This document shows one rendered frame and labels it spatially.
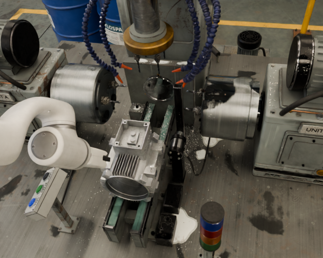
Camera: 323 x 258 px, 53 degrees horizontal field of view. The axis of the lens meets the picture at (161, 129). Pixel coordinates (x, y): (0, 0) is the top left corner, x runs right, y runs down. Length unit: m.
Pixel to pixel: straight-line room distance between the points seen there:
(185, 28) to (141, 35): 0.29
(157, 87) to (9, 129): 0.87
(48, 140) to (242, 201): 0.85
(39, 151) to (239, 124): 0.72
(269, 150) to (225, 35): 2.44
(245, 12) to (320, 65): 2.93
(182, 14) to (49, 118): 0.76
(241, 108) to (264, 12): 2.89
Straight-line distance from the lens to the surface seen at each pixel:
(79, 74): 1.35
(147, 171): 1.08
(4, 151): 0.65
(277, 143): 1.24
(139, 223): 1.17
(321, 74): 1.10
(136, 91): 1.47
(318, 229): 1.35
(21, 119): 0.68
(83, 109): 1.33
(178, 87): 1.07
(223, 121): 1.19
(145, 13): 1.10
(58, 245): 1.34
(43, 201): 1.12
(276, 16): 3.95
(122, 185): 1.21
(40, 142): 0.73
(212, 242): 0.94
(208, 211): 0.84
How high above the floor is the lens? 1.97
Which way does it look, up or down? 49 degrees down
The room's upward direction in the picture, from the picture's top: 7 degrees counter-clockwise
